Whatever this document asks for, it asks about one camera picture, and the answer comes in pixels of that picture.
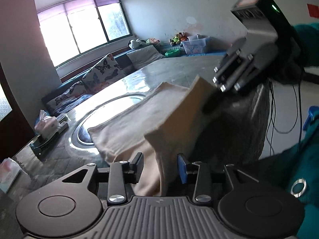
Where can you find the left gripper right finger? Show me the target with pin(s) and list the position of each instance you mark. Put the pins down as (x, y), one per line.
(184, 168)

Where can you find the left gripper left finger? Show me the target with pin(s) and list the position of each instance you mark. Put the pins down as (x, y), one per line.
(136, 168)

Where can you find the cream white garment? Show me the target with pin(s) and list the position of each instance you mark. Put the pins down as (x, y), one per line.
(165, 123)

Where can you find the dark gloved right hand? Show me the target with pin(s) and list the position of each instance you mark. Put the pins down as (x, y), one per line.
(298, 52)

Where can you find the grey quilted star table cover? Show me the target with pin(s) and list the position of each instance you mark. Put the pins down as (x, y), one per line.
(238, 135)

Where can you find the round black table heater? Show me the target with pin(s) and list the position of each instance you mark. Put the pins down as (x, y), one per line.
(80, 137)

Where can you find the clear plastic storage box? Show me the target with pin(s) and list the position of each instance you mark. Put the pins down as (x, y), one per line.
(197, 46)

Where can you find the colourful plush toy pile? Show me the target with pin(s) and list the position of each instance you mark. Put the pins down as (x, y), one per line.
(178, 38)

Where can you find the flat butterfly print pillow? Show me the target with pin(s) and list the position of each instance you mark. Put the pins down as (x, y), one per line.
(69, 99)

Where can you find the green plastic bowl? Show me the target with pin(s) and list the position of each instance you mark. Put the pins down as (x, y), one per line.
(173, 53)

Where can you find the teal tray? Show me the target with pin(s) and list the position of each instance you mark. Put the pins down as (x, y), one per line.
(40, 144)

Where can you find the pink tissue box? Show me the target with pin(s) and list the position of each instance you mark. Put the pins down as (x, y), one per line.
(47, 125)

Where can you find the upright butterfly print pillow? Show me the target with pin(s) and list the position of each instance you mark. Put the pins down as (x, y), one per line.
(104, 73)

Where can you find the blue corner sofa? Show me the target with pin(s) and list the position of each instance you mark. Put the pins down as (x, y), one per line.
(124, 64)

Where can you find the grey cushion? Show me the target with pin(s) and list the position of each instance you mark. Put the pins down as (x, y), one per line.
(144, 56)

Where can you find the black and white plush toy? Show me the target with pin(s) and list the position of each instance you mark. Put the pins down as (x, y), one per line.
(136, 44)

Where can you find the soft tissue pack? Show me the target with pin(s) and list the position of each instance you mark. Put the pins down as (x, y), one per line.
(8, 173)

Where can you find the window with frame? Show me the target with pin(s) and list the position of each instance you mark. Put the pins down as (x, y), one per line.
(73, 28)

